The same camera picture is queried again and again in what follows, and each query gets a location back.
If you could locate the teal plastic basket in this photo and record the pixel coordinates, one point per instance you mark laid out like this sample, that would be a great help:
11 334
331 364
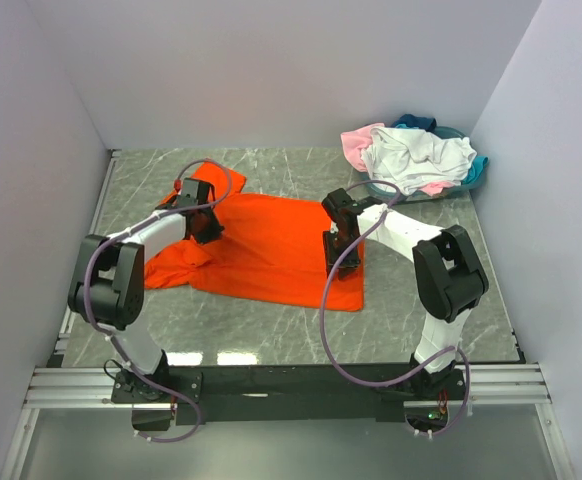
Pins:
418 197

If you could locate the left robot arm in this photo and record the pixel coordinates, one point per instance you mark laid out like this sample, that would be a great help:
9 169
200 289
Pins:
108 287

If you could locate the dark blue t shirt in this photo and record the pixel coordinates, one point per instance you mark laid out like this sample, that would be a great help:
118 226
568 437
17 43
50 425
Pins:
410 121

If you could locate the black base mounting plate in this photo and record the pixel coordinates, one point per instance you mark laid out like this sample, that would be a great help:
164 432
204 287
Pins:
277 393

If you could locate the pink t shirt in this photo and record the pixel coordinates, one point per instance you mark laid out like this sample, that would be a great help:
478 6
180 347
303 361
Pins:
354 142

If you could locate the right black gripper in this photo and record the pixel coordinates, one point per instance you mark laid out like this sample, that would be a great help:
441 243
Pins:
348 264

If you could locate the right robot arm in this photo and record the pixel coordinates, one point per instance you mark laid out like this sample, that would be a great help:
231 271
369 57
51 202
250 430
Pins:
449 276

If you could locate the orange t shirt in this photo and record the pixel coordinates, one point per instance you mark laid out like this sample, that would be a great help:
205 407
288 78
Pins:
270 250

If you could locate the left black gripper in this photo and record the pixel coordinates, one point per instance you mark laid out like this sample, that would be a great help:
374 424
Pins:
213 232

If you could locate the teal t shirt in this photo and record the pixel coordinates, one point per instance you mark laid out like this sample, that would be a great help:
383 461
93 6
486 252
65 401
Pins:
475 173

